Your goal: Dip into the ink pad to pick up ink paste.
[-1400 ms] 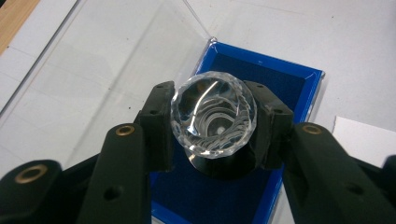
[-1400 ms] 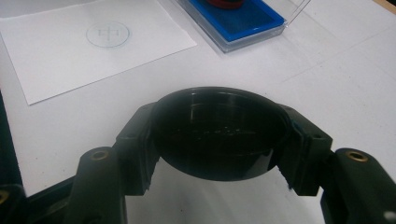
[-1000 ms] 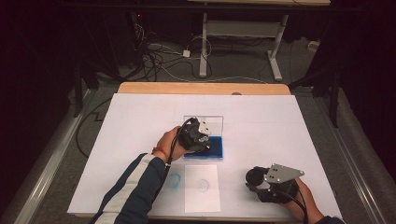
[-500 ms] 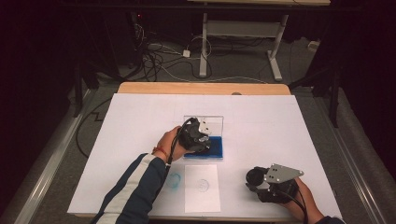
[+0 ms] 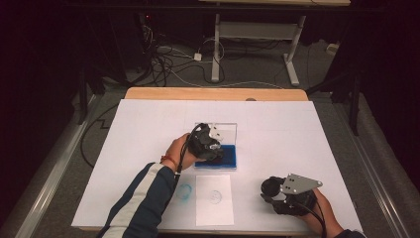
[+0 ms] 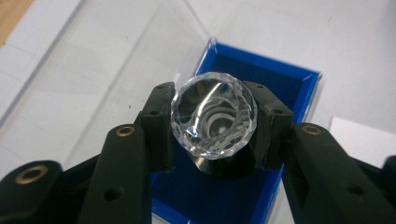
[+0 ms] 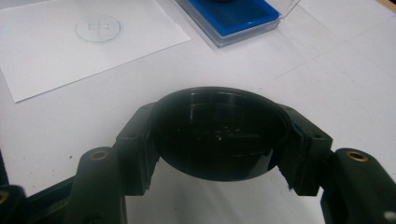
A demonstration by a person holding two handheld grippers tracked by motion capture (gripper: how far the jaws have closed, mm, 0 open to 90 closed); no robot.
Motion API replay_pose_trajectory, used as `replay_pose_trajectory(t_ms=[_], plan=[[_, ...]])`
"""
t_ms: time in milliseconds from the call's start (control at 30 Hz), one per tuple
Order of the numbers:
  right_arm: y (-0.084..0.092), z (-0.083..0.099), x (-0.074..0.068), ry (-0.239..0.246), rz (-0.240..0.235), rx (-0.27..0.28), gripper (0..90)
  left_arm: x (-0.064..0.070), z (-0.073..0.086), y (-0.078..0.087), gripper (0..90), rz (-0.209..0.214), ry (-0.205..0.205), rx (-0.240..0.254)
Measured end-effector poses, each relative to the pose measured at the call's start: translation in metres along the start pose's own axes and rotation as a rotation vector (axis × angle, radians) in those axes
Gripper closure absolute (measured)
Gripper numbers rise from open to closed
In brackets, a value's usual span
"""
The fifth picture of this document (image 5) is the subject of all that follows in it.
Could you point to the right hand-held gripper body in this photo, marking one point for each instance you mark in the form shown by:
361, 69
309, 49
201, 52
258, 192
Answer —
298, 185

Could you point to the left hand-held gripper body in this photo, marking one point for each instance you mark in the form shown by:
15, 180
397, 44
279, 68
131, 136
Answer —
201, 142

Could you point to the black round stamp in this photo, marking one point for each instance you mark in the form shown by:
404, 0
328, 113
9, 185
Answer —
217, 157

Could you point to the black round stamp cap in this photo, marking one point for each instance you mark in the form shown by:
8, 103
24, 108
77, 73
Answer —
270, 186

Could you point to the blue ink pad box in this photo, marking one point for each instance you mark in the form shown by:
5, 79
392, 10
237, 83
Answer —
231, 155

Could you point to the person's left hand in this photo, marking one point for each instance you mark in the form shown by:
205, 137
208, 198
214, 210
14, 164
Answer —
178, 152

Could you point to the person's right hand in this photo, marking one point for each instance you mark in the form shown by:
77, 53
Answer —
323, 214

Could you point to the wooden table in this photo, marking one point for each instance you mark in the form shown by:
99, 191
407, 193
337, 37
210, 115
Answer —
198, 93

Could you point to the white paper sheet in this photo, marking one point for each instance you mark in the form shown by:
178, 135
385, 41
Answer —
206, 211

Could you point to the large white table cover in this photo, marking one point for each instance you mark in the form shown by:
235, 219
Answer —
280, 132

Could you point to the grey table grommet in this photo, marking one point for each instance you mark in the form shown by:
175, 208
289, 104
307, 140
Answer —
251, 99

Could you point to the white power adapter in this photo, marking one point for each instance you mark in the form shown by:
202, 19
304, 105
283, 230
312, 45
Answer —
197, 57

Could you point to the white-legged desk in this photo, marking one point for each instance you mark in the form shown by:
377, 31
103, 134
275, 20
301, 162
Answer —
216, 49

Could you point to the black stand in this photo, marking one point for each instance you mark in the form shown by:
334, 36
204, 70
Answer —
82, 99
355, 109

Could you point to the white power strip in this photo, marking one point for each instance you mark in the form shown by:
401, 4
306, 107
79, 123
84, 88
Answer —
333, 49

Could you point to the metal floor rail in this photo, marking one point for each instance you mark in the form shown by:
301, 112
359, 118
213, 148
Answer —
56, 172
384, 201

